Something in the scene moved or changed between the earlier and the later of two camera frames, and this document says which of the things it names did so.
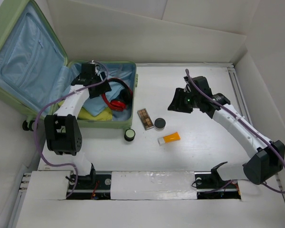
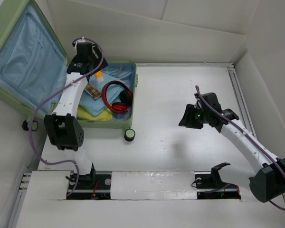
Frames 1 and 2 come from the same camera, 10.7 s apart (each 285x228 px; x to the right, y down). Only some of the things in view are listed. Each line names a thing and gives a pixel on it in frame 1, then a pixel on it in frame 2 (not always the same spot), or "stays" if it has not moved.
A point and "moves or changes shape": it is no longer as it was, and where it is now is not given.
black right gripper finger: [182, 101] → [194, 117]
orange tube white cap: [169, 138] moves or changes shape
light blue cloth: [97, 105] stays
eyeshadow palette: [145, 118] moves or changes shape
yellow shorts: [82, 114] stays
